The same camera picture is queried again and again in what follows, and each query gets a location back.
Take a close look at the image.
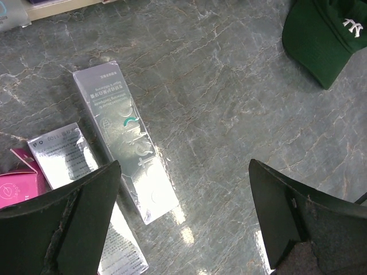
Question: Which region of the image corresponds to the silver toothpaste box small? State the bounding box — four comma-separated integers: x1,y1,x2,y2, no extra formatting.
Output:
28,123,149,274

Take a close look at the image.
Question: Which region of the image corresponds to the silver Protefix toothpaste box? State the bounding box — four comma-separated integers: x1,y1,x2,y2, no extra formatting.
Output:
73,61,179,225

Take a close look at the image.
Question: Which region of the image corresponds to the purple silver toothpaste box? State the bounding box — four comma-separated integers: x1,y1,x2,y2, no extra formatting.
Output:
0,0,31,32

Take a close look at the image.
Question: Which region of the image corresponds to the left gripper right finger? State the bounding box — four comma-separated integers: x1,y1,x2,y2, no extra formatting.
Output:
248,159,366,274

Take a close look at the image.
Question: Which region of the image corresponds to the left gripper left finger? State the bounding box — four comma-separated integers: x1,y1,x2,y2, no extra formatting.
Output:
1,160,121,274

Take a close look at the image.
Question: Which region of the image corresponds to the black baseball cap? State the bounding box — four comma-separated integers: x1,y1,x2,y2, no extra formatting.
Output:
282,0,366,90

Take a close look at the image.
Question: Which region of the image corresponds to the pink toothpaste box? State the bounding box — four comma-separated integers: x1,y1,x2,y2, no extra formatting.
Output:
0,148,52,209

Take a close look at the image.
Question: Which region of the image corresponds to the white two-tier shelf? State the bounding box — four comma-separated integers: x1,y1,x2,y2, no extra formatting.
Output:
21,0,113,21

